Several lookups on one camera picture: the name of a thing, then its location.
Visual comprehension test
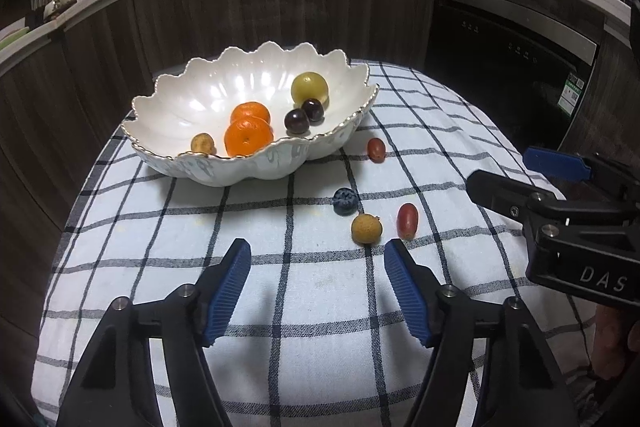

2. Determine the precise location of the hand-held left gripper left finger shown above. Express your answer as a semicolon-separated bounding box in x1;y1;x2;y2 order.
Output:
55;238;252;427

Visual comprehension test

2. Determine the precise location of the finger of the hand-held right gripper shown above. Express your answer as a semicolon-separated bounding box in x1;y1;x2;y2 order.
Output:
466;169;568;225
524;146;640;202

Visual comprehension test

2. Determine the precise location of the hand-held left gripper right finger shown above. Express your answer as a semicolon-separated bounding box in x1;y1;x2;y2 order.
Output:
384;238;576;427

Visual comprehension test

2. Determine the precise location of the brown longan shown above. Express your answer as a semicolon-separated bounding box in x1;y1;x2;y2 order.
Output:
351;213;384;246
191;133;217;155

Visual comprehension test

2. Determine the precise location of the blueberry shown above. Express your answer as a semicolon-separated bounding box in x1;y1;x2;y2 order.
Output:
333;188;358;214

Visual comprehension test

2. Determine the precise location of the orange mandarin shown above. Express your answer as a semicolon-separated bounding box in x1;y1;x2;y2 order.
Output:
231;102;271;128
223;117;275;158

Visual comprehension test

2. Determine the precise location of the dark purple plum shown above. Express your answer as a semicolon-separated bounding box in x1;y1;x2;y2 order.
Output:
284;108;311;135
301;98;326;122

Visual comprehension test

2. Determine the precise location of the white scalloped bowl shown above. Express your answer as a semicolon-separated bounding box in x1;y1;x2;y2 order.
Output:
121;41;378;186

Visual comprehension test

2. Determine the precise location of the green apple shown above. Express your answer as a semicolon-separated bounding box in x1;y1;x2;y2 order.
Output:
291;72;330;106

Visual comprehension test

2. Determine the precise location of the person's right hand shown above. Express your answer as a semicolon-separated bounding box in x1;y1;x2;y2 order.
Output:
592;304;640;382

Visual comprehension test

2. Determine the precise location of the white black checked tablecloth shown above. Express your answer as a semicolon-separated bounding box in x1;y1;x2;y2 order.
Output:
31;59;601;427

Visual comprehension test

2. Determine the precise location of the black built-in dishwasher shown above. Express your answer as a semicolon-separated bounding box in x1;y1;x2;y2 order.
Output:
422;0;601;152

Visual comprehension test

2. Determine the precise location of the dark wood base cabinet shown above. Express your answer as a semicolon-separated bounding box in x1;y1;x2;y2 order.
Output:
0;0;640;358

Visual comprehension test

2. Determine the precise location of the green basin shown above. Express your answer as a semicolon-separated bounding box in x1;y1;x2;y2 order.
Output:
0;27;30;52

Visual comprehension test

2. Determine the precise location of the dark knife block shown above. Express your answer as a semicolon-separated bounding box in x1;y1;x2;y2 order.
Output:
30;0;53;25

